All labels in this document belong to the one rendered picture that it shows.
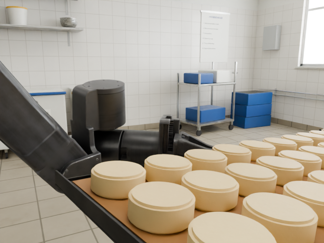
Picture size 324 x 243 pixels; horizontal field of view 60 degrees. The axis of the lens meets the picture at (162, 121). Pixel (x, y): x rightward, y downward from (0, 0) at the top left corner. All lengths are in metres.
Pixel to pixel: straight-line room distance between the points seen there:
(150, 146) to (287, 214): 0.23
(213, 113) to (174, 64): 1.08
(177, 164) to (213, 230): 0.12
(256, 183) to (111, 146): 0.21
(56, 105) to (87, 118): 3.27
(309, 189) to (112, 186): 0.17
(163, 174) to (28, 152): 0.15
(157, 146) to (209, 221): 0.22
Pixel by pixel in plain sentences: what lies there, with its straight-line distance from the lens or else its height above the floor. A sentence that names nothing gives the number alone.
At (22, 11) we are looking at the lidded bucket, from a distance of 4.05.
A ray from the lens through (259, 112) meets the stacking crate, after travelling 5.18.
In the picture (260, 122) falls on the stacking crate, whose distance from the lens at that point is 5.24.
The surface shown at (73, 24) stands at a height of 1.60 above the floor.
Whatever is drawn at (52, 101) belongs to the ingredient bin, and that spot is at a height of 0.66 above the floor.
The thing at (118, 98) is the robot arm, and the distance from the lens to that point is 0.38.
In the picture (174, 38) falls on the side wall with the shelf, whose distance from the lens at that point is 4.91.
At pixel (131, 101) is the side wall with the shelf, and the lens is 4.60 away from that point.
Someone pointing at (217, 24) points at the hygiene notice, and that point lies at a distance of 5.42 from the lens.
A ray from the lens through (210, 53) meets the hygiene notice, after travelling 5.30.
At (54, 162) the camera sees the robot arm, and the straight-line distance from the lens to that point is 0.36.
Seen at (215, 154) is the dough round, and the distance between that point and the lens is 0.34.
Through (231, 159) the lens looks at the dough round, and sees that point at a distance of 0.36.
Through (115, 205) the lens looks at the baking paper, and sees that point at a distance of 0.24.
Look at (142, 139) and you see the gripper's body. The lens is 0.40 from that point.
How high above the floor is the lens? 1.11
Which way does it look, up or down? 12 degrees down
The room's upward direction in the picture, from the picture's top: straight up
